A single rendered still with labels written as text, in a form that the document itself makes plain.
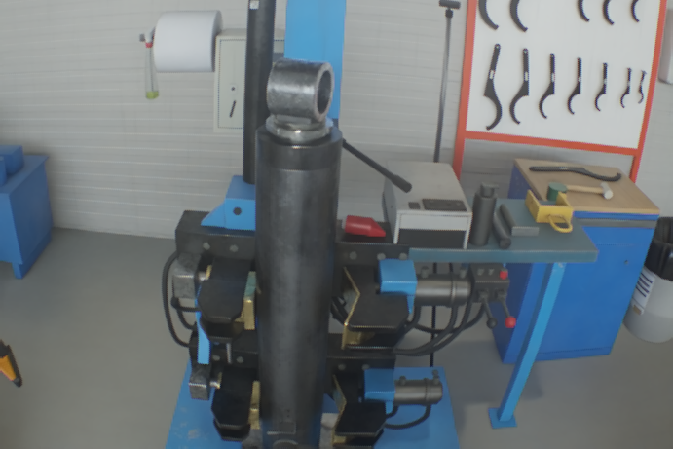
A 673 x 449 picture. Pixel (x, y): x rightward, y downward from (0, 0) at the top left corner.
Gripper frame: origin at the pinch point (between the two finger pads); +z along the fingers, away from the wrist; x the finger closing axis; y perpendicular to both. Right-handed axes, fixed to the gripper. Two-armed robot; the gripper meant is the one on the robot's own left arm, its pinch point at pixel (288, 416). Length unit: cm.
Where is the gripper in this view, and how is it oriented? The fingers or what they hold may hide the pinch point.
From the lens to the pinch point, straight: 174.0
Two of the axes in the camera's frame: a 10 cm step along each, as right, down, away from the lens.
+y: -10.0, -0.5, -0.1
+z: 0.1, -4.1, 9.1
